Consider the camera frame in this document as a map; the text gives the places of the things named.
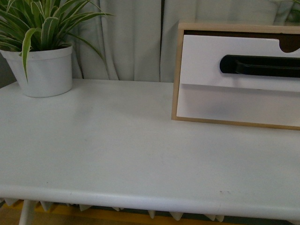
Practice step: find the white drawer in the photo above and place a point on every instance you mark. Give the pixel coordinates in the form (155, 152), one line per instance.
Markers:
(201, 56)
(239, 105)

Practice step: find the white curtain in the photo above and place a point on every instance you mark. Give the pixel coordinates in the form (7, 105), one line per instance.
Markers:
(137, 38)

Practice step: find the white plastic plant pot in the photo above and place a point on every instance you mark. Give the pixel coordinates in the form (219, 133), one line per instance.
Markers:
(49, 73)

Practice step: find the white table leg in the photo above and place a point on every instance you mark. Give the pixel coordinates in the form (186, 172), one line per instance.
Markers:
(27, 213)

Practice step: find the green striped spider plant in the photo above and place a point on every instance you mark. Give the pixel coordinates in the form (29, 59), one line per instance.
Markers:
(41, 25)

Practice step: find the black drawer handle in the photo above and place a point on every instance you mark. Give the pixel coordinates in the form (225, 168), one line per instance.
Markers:
(268, 66)

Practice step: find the wooden drawer cabinet frame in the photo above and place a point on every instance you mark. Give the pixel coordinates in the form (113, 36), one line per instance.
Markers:
(289, 41)

